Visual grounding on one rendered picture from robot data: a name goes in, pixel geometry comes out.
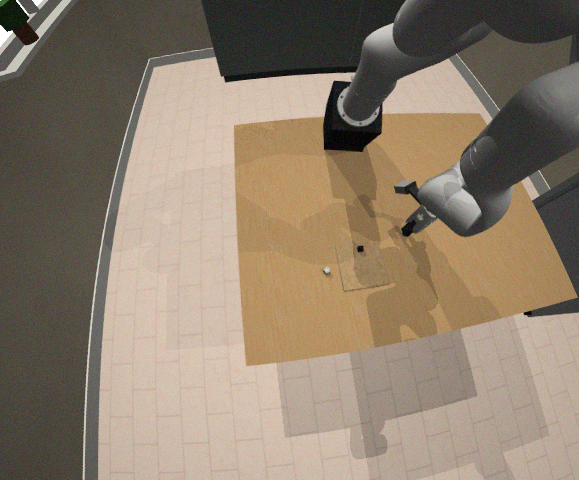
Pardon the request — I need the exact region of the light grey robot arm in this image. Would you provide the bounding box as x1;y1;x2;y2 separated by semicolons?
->
337;0;579;237

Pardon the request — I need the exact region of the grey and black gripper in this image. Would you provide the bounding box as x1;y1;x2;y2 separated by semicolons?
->
401;205;437;237

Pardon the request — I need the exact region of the brown mat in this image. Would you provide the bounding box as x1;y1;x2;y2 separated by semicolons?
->
335;240;389;291

